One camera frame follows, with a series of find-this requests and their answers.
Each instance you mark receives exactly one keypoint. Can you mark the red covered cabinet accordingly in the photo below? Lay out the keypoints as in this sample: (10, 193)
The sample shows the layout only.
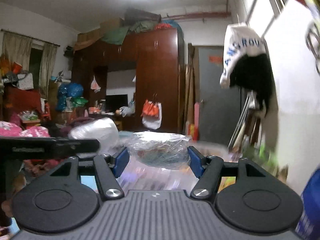
(22, 102)

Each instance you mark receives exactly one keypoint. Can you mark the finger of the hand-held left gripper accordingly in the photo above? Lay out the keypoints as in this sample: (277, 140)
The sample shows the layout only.
(80, 145)

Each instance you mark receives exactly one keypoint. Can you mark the blue tote bag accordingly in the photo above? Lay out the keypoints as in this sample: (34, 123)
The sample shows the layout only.
(310, 205)

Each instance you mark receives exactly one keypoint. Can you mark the black monitor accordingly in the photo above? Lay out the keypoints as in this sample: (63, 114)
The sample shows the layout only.
(116, 103)

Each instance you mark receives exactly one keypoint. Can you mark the white black hanging jacket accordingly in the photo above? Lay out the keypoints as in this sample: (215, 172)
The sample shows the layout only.
(252, 75)

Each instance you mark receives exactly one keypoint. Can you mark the orange white hanging bag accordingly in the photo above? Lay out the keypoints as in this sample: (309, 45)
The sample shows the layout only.
(151, 112)

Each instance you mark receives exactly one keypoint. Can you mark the beige curtain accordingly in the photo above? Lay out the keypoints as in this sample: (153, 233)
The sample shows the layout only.
(48, 65)

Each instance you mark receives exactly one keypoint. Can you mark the clear bag with mixed content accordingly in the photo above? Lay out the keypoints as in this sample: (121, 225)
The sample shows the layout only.
(160, 152)

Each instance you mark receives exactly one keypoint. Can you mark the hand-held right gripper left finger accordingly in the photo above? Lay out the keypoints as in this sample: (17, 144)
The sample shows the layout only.
(120, 161)

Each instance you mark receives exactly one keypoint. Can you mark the brown wooden wardrobe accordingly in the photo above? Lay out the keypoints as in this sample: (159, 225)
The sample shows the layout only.
(160, 80)

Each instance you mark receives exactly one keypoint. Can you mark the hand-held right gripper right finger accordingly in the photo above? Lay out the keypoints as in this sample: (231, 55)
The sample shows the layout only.
(196, 161)

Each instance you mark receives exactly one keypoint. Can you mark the pink floral blanket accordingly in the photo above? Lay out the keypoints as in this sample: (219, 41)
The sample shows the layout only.
(27, 131)

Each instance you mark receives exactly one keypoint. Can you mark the cardboard box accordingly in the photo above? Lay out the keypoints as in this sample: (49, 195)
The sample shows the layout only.
(97, 31)

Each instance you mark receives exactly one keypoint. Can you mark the blue plastic bag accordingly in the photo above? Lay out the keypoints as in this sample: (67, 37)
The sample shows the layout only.
(68, 93)

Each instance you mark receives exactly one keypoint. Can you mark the grey door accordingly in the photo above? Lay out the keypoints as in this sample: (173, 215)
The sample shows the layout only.
(212, 100)

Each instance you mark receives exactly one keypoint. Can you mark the printed gift bag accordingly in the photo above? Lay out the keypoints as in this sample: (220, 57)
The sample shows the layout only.
(25, 81)

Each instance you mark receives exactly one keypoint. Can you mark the small hanging plastic bag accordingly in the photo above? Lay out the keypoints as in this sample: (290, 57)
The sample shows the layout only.
(95, 85)

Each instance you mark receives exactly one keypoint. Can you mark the green cloth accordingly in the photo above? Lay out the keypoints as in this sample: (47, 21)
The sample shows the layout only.
(117, 33)

